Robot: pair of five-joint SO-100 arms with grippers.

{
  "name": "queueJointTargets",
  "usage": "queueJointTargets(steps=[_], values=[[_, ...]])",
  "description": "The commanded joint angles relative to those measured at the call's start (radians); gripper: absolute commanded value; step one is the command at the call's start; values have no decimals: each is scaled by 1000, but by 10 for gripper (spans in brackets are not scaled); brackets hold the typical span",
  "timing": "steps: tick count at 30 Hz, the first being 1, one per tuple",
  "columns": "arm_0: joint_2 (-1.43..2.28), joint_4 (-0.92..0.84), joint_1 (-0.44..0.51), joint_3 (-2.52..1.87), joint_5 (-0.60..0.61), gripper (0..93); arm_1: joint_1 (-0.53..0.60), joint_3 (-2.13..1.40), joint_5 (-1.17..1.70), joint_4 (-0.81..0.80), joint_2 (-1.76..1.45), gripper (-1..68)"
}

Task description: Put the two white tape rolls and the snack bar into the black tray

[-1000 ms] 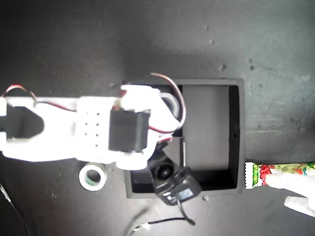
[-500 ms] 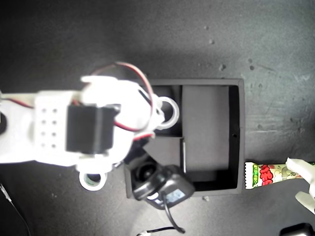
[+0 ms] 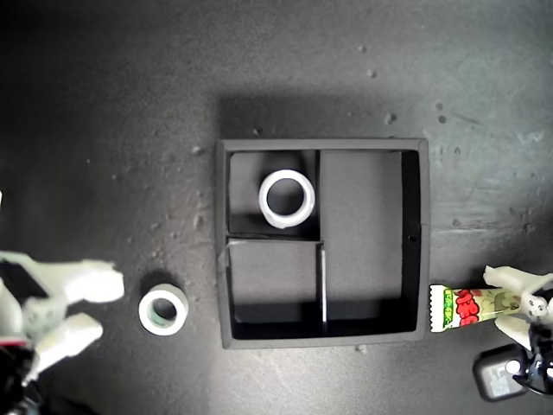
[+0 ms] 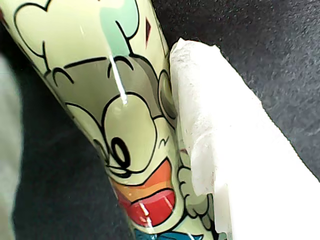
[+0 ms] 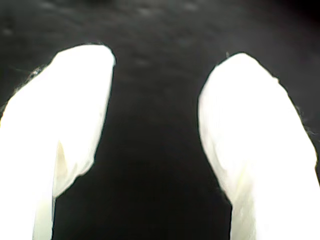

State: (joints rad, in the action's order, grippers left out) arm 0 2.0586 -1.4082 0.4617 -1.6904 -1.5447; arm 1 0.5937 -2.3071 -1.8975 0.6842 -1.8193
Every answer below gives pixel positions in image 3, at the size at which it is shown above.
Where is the printed wrapper snack bar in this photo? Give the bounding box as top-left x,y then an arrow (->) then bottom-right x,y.
427,284 -> 527,335

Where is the white tape roll green core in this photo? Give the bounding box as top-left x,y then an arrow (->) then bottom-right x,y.
137,283 -> 190,336

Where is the large white tape roll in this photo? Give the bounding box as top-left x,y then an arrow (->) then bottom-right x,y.
257,169 -> 316,229

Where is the black compartment tray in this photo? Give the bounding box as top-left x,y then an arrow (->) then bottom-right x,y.
215,137 -> 432,350

